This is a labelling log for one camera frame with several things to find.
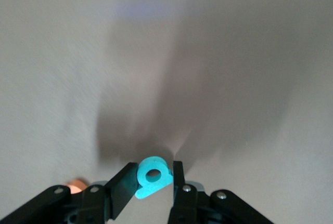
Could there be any teal foam letter q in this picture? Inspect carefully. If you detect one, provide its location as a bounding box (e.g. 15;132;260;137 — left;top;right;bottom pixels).
134;156;174;200

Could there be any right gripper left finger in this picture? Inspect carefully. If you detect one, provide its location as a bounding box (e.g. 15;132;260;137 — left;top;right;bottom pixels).
65;162;138;224

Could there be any brown table cover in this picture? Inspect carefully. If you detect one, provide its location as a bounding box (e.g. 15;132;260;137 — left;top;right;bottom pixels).
0;0;333;224

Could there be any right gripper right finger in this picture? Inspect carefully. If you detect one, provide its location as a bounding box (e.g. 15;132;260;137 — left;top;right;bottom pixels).
168;161;209;224

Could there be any orange foam letter e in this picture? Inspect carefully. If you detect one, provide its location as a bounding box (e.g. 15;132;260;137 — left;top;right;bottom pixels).
64;178;88;194

